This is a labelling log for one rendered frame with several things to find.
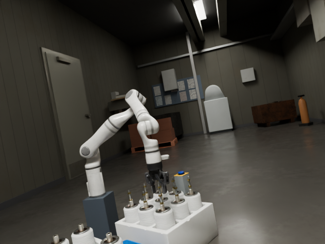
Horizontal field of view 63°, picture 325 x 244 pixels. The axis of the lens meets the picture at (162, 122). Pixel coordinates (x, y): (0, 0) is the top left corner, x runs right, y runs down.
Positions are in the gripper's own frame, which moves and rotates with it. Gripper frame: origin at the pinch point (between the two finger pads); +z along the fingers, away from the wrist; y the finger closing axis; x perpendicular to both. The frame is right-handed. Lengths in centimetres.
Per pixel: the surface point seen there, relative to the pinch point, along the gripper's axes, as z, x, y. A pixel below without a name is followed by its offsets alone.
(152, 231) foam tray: 17.2, -7.5, -1.6
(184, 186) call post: 10.4, 38.9, -12.9
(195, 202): 12.6, 20.5, 5.7
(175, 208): 11.5, 7.1, 2.3
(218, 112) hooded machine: -25, 595, -262
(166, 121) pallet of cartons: -27, 406, -306
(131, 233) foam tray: 20.7, -6.5, -17.7
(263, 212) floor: 34, 66, 24
